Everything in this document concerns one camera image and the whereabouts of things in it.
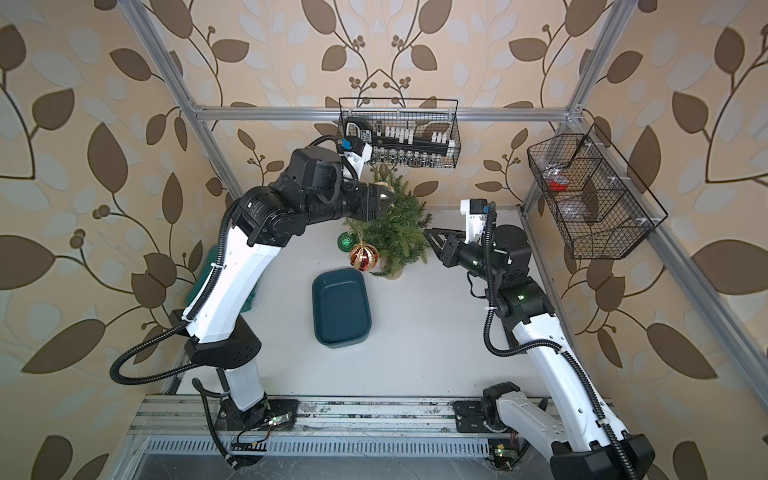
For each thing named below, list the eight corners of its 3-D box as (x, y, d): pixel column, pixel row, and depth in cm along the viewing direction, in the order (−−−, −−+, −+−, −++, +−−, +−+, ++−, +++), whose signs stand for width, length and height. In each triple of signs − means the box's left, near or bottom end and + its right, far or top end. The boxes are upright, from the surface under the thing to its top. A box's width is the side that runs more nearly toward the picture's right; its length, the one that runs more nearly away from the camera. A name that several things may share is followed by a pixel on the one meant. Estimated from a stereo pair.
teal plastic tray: (306, 349, 88) (300, 341, 83) (319, 279, 103) (315, 268, 98) (370, 349, 88) (368, 341, 83) (373, 278, 103) (372, 268, 98)
